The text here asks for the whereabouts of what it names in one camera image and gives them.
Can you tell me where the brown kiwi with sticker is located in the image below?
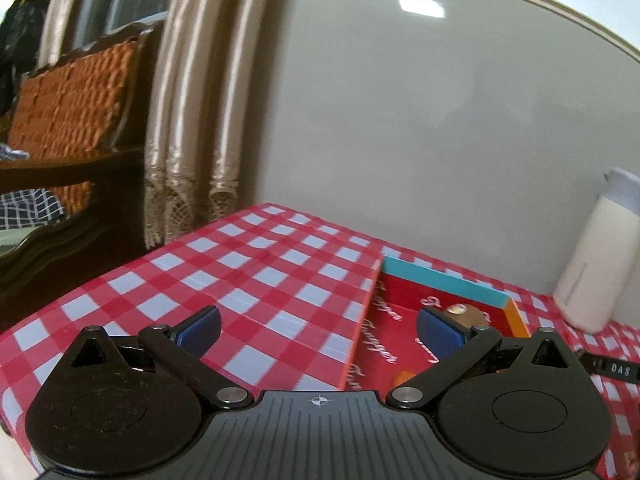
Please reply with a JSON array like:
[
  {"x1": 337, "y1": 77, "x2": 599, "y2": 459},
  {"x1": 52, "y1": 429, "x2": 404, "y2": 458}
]
[{"x1": 444, "y1": 304, "x2": 490, "y2": 328}]

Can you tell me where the orange tangerine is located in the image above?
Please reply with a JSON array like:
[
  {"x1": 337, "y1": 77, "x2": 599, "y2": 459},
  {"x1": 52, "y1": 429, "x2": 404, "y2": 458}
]
[{"x1": 390, "y1": 370, "x2": 416, "y2": 389}]

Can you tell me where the red cardboard box tray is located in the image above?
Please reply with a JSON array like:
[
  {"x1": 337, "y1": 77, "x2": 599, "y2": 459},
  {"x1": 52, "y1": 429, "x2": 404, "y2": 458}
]
[{"x1": 344, "y1": 256, "x2": 530, "y2": 394}]

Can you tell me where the cream thermos jug grey lid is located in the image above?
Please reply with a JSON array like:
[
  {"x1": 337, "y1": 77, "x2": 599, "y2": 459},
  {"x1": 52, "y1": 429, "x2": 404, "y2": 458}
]
[{"x1": 552, "y1": 168, "x2": 639, "y2": 334}]

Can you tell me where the red white checkered tablecloth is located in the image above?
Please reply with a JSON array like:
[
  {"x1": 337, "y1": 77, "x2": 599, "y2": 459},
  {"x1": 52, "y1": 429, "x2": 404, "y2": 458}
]
[{"x1": 1, "y1": 204, "x2": 639, "y2": 479}]

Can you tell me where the black white checked cloth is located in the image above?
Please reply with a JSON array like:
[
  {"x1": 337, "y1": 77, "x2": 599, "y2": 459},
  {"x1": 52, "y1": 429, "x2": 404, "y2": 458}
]
[{"x1": 0, "y1": 188, "x2": 65, "y2": 231}]

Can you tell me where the dark wooden wicker sofa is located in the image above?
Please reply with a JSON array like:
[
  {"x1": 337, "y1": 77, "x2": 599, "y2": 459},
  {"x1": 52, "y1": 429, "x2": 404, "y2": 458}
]
[{"x1": 1, "y1": 22, "x2": 164, "y2": 330}]

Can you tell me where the beige satin curtain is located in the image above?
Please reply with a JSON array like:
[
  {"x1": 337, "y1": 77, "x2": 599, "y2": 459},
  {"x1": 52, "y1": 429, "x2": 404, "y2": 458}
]
[{"x1": 39, "y1": 0, "x2": 266, "y2": 248}]

